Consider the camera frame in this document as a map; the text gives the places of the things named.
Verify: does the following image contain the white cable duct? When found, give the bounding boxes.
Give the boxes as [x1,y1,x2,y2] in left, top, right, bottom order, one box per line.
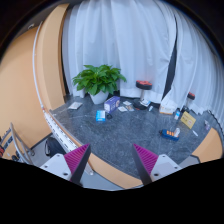
[32,24,78,152]

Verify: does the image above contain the purple white carton box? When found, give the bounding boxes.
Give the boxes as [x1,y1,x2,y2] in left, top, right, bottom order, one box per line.
[104,96,120,113]

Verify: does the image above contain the white curtain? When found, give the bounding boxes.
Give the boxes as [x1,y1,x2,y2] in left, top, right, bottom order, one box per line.
[62,0,224,127]

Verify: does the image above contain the blue power strip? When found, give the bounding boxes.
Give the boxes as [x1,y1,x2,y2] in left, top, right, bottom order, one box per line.
[159,129,179,141]

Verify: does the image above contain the white plant pot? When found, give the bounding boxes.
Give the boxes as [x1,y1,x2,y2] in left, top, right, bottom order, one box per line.
[91,91,109,105]

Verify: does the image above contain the small blue box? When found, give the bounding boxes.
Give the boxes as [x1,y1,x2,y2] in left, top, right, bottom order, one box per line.
[96,110,106,122]

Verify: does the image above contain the black device on table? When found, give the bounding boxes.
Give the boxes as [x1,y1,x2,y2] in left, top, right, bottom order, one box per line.
[133,101,147,110]

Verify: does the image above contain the metal frame rack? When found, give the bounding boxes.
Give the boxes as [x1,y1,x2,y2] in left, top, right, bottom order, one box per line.
[10,124,35,165]

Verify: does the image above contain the black office chair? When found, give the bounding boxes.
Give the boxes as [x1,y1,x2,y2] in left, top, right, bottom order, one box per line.
[45,137,66,157]

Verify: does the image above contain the white tissue bag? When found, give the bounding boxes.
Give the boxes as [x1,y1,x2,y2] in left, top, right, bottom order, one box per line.
[159,97,177,115]

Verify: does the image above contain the white charger plug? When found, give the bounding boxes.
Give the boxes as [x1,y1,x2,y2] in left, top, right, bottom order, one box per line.
[174,128,180,137]

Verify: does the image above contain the white paper cards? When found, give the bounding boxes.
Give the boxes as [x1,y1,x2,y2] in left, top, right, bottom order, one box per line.
[118,101,134,112]

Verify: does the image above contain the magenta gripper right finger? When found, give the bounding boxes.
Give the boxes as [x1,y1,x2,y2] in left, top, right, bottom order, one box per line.
[132,144,158,185]

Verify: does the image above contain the silver flat packet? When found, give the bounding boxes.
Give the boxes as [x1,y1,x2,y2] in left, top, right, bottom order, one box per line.
[68,102,83,110]

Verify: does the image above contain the red black round stool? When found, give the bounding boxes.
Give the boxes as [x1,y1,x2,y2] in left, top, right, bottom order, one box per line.
[136,80,152,100]

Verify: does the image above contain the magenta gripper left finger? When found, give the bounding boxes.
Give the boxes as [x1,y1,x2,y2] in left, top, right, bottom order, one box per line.
[64,144,91,185]

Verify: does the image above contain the green potted plant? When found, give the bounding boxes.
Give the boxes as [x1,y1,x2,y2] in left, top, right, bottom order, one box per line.
[72,64,126,96]

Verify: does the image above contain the small blue white bottle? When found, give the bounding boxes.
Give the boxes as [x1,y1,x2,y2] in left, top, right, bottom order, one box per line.
[174,109,181,120]

